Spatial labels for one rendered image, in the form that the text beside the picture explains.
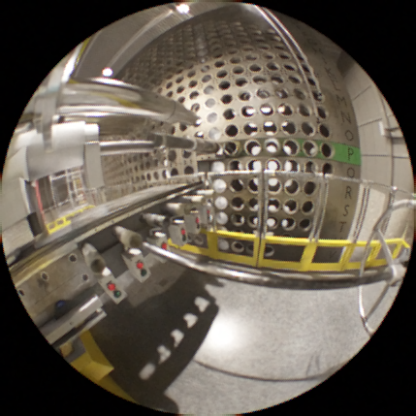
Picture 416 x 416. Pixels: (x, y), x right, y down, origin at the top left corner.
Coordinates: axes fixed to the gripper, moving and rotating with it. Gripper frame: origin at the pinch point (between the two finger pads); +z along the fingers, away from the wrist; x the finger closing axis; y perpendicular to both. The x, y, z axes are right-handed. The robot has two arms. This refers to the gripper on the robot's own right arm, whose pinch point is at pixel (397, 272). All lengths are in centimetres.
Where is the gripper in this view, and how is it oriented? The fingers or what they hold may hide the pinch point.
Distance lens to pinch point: 53.8
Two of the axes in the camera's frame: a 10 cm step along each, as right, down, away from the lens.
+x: -2.4, 9.1, -3.4
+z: -8.9, -0.6, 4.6
